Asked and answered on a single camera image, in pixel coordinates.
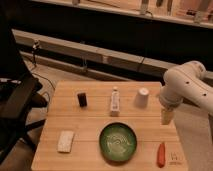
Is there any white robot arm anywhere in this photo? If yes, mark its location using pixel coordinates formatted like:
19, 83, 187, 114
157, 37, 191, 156
159, 61, 213, 125

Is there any green ceramic plate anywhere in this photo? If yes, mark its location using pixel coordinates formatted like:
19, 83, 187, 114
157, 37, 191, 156
99, 122, 137, 162

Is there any white glue bottle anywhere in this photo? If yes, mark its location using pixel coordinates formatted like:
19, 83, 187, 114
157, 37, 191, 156
110, 87, 120, 116

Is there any white sponge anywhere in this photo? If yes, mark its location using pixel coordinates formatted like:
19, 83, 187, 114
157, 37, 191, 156
57, 131, 75, 153

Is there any black office chair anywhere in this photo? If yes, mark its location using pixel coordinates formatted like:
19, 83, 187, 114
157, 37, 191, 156
0, 76, 48, 164

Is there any orange carrot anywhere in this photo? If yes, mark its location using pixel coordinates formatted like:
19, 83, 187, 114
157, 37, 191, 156
157, 142, 166, 168

